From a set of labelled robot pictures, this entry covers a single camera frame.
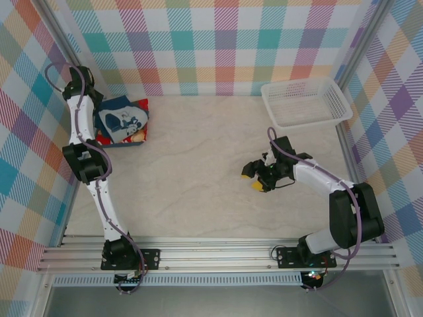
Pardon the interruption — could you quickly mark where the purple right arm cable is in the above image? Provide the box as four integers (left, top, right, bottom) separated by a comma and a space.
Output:
266, 127, 363, 293

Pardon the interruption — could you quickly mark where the red teddy bear print t-shirt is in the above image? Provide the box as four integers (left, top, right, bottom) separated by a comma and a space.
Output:
94, 98, 150, 150

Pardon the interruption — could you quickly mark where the small controller board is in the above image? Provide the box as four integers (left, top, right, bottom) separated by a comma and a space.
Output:
114, 269, 146, 287
302, 269, 327, 288

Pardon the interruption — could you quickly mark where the aluminium frame post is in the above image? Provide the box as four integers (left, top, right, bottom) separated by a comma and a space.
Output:
32, 0, 108, 110
332, 0, 397, 100

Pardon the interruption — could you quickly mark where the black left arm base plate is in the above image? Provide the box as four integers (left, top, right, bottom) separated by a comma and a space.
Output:
100, 248, 161, 271

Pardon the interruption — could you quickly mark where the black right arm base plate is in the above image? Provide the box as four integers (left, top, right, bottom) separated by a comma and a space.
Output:
276, 246, 338, 269

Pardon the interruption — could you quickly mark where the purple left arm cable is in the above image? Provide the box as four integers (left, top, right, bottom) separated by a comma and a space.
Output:
44, 61, 146, 295

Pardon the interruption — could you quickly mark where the white plastic mesh basket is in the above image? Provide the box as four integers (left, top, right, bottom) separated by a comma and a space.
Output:
260, 77, 353, 128

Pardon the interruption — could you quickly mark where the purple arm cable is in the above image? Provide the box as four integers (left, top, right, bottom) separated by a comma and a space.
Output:
266, 127, 363, 293
44, 61, 146, 295

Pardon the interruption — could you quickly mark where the grey metal sheet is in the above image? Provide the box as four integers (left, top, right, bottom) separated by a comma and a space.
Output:
42, 285, 397, 317

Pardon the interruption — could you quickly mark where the navy blue t-shirt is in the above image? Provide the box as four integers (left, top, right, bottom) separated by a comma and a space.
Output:
95, 95, 149, 143

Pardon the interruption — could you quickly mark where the slotted light blue cable duct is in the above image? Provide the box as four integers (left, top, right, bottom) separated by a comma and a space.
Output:
52, 272, 303, 287

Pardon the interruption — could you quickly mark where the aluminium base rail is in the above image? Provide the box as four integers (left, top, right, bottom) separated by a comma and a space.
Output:
36, 234, 401, 273

